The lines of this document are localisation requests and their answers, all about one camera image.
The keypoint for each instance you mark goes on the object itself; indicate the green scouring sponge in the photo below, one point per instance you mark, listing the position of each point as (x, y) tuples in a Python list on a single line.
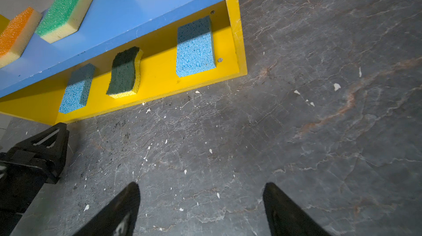
[(126, 73)]

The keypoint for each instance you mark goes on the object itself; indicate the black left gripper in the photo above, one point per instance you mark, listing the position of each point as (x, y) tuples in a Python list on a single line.
[(27, 167)]

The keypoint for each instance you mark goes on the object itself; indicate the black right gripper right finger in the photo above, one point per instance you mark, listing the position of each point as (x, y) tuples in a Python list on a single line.
[(285, 217)]

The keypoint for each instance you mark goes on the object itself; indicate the orange sponge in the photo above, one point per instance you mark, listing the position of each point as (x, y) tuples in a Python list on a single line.
[(17, 35)]

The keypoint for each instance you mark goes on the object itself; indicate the bright green sponge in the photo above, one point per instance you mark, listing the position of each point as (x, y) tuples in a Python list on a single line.
[(63, 18)]

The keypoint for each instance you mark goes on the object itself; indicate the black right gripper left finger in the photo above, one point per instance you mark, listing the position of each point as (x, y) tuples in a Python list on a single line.
[(118, 218)]

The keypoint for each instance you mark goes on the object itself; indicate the yellow shelf unit frame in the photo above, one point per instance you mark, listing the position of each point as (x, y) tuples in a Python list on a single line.
[(40, 101)]

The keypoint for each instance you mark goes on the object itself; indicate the blue sponge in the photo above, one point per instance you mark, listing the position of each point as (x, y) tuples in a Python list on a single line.
[(195, 48), (78, 89)]

